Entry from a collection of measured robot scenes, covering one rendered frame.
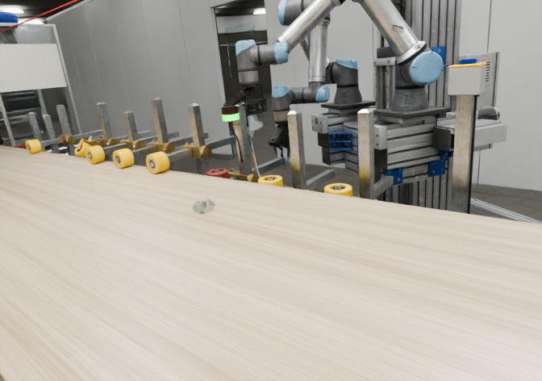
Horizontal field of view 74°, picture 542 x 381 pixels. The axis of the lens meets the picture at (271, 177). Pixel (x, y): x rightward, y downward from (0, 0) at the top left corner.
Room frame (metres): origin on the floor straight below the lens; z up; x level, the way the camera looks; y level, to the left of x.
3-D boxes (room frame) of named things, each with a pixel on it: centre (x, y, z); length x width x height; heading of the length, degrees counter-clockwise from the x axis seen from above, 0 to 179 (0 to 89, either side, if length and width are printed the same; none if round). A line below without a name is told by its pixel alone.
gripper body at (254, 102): (1.44, 0.04, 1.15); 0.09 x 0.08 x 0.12; 71
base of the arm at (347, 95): (2.00, -0.46, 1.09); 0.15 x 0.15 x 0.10
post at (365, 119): (1.06, -0.29, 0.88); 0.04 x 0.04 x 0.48; 51
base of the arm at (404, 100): (1.53, -0.61, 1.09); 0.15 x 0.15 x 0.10
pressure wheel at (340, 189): (0.99, -0.19, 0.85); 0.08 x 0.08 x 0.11
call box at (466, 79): (0.89, -0.49, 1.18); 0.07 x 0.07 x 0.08; 51
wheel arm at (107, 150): (1.91, 0.68, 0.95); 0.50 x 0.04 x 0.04; 141
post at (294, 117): (1.21, -0.10, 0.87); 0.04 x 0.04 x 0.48; 51
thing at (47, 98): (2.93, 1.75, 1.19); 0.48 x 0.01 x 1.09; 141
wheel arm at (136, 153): (1.75, 0.48, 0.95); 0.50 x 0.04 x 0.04; 141
